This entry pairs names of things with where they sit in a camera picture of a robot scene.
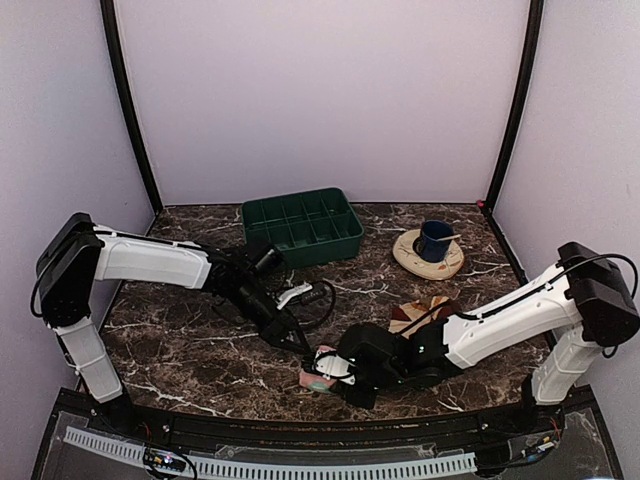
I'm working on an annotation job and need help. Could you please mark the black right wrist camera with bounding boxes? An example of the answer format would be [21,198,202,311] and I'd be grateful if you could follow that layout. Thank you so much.
[337,323,400,366]

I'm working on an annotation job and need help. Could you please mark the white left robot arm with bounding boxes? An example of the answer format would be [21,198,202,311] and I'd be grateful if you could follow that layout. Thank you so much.
[30,212,310,436]

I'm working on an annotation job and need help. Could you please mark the blue mug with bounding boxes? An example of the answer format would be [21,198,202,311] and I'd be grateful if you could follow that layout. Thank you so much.
[420,220,454,263]

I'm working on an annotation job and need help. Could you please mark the black front rail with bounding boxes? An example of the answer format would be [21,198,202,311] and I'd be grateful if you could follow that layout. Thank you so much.
[134,404,551,444]

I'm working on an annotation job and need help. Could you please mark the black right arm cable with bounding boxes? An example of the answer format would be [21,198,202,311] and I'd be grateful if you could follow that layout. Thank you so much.
[399,253,640,359]

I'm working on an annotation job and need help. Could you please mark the black left frame post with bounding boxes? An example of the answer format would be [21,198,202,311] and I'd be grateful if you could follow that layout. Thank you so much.
[99,0,164,215]

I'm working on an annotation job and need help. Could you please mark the pink patterned sock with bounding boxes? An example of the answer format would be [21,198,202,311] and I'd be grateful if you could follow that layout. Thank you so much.
[298,345,336,394]

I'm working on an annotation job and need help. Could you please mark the beige sock with olive toe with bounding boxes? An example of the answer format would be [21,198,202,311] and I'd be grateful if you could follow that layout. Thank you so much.
[388,296,460,338]

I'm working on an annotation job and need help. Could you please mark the white slotted cable duct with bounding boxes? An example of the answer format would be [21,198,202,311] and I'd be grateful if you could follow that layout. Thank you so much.
[62,427,478,479]

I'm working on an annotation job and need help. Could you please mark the black frame post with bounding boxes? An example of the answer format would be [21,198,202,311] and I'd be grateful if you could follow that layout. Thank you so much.
[482,0,545,217]
[99,0,164,215]

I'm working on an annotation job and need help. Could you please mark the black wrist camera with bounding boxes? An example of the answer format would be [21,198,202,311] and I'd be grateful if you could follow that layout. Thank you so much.
[245,240,284,276]
[337,323,400,366]

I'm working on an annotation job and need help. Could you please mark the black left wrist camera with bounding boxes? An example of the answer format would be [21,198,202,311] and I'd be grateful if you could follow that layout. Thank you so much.
[245,240,284,276]

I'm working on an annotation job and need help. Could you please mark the cream saucer plate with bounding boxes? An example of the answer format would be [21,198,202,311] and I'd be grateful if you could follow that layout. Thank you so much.
[392,229,465,281]

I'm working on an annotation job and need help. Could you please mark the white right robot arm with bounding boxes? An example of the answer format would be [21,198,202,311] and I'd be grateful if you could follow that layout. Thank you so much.
[307,242,639,434]

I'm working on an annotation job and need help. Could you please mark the green compartment tray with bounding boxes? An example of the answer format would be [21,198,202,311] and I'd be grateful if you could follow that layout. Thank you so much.
[241,187,364,269]

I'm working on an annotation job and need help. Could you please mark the black right frame post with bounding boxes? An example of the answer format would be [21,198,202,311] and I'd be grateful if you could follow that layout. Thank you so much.
[482,0,545,217]

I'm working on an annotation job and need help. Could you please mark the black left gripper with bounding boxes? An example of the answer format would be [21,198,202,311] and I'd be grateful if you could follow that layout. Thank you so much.
[231,275,311,356]

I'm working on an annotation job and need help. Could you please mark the spoon in mug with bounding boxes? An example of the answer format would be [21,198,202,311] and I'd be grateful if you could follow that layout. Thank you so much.
[433,234,462,243]

